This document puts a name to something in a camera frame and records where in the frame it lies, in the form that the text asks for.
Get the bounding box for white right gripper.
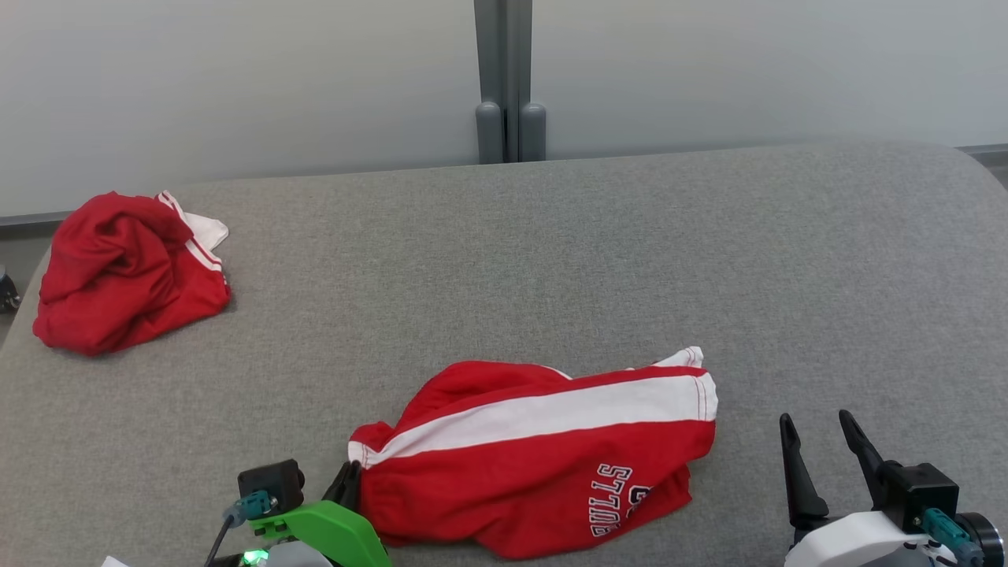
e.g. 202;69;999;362
779;409;947;567

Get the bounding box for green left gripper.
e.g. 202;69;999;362
252;460;393;567

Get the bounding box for red white-striped Bulls shorts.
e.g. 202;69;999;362
347;346;719;561

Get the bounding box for red Bulls jersey shirt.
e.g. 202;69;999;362
32;191;232;358

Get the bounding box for left camera cable teal plug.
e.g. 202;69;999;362
203;490;278;567

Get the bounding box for camera cable teal plug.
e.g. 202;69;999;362
203;490;278;567
920;507;987;566

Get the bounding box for right camera cable teal plug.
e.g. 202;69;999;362
920;507;987;566

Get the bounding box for grey wall baseboard strip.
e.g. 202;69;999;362
0;210;76;230
956;144;1008;167

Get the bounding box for metal partition post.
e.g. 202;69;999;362
472;0;548;165

